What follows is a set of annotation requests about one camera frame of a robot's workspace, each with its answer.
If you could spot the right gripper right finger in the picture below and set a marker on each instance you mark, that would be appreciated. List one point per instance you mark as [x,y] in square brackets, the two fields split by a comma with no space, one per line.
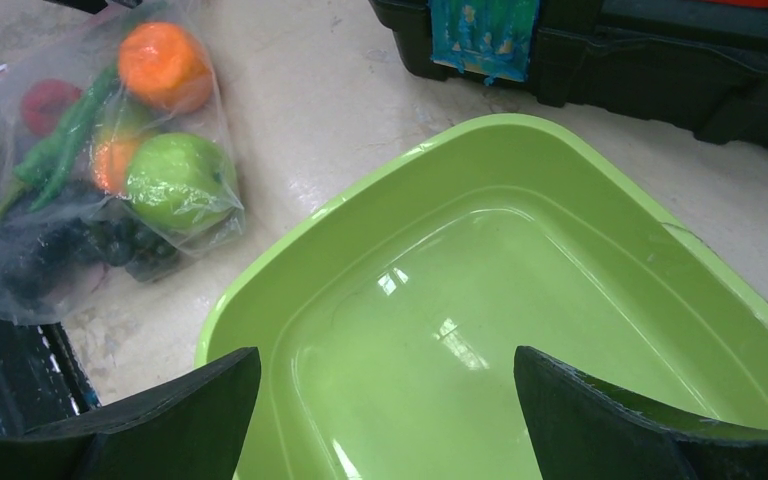
[583,427]

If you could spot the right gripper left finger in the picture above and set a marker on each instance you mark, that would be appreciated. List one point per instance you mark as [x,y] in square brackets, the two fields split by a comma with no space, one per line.
[192,427]

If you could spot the clear zip top bag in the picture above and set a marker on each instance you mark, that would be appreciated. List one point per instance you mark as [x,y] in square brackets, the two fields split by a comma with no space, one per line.
[78,58]

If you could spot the dark purple fake grapes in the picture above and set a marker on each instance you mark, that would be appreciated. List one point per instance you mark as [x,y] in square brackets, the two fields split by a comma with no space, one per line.
[81,228]

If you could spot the green fake apple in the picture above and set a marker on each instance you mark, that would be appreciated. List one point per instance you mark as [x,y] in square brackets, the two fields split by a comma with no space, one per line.
[181,182]

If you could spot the small orange fake fruit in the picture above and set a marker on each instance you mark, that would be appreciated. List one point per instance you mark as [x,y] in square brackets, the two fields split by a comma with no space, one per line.
[111,156]

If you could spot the green fake bean pod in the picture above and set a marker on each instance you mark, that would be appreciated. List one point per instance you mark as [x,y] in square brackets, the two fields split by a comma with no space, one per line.
[47,166]

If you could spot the green plastic tray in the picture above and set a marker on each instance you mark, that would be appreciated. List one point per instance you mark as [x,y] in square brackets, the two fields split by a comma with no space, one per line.
[388,320]

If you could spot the black plastic toolbox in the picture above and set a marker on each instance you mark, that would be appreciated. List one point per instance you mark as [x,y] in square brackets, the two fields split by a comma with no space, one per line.
[701,66]

